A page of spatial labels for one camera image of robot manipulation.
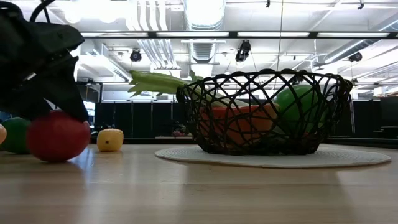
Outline black ceiling spotlight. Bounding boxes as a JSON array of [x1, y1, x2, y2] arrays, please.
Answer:
[[234, 39, 252, 63], [129, 49, 142, 63], [348, 51, 363, 63]]

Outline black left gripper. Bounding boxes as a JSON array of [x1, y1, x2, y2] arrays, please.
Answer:
[[0, 6, 90, 123]]

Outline yellow toy fruit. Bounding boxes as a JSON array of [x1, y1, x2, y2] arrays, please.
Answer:
[[96, 128, 124, 152]]

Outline black partition panels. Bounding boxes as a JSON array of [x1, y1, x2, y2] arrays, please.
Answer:
[[95, 101, 195, 140], [349, 96, 398, 139]]

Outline black table edge rail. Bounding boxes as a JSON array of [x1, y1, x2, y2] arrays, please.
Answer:
[[89, 136, 398, 149]]

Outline black metal stand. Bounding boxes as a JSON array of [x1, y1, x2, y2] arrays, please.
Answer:
[[76, 81, 104, 104]]

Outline silver ceiling duct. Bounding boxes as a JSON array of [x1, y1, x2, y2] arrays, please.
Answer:
[[183, 0, 226, 63]]

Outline orange toy carrot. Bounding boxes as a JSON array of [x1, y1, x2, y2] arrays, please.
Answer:
[[198, 104, 279, 147]]

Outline round white woven placemat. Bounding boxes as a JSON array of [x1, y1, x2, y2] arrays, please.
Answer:
[[154, 144, 392, 169]]

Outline pink background object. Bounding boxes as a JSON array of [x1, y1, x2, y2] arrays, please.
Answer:
[[172, 124, 191, 138]]

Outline dark green toy fruit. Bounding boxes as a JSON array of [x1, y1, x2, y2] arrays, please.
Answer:
[[0, 116, 32, 155]]

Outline black wire basket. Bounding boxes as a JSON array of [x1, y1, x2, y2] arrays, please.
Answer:
[[175, 68, 354, 156]]

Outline red toy apple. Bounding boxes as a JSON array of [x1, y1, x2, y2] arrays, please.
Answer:
[[26, 109, 91, 163]]

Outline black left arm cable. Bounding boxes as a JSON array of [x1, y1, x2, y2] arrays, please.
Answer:
[[29, 0, 56, 23]]

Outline light green toy apple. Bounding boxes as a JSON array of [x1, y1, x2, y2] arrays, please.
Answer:
[[273, 83, 327, 134]]

